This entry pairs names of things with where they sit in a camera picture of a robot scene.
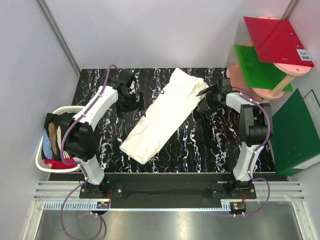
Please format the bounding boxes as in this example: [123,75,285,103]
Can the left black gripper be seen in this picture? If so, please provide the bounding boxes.
[116,91,146,121]

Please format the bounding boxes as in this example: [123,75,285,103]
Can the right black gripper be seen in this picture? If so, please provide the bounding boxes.
[197,84,224,115]

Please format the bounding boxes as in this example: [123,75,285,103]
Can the white daisy t-shirt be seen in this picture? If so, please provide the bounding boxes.
[119,68,209,165]

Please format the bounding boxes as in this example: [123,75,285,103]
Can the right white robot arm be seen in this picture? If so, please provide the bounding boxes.
[197,83,273,199]

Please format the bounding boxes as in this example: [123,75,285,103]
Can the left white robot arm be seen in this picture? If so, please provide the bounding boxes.
[60,71,146,198]

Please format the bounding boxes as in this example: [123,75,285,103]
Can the black marble table mat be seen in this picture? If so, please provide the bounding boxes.
[72,67,276,173]

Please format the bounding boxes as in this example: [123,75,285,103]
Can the light green plastic folder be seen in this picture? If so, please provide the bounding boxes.
[233,44,287,90]

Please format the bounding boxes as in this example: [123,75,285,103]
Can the pink wooden shelf stand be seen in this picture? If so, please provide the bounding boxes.
[226,16,314,103]

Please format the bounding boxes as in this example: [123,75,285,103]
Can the black printed t-shirt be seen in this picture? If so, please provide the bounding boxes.
[42,112,74,162]

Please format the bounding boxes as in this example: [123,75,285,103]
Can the red plastic folder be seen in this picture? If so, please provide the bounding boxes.
[243,16,314,68]

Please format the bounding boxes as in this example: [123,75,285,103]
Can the red t-shirt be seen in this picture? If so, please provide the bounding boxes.
[44,158,78,170]

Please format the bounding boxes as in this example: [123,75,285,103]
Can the white perforated laundry basket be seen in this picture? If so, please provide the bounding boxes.
[35,106,83,173]

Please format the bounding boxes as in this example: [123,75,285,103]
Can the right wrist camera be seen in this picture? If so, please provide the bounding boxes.
[217,77,233,94]

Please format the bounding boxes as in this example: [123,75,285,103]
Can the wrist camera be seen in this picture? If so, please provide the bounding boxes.
[118,69,137,94]
[217,77,233,94]

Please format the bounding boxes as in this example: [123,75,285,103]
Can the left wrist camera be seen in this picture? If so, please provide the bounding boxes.
[118,69,137,94]

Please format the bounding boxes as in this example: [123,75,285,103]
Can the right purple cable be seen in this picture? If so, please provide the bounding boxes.
[224,87,272,216]

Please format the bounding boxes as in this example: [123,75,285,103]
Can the purple cable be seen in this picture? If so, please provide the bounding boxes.
[224,87,272,216]
[59,64,119,239]

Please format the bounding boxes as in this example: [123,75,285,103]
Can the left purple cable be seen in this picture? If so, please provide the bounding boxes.
[59,64,119,239]

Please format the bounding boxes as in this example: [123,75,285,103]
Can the dark green ring binder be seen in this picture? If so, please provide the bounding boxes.
[270,89,320,176]

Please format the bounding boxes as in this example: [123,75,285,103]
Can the aluminium frame rail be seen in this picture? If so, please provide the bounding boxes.
[33,181,305,202]

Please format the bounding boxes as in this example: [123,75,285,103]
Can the grey slotted cable duct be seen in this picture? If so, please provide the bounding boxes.
[44,200,110,211]

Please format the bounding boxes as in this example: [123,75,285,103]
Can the corner aluminium post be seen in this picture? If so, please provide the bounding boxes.
[35,0,81,77]

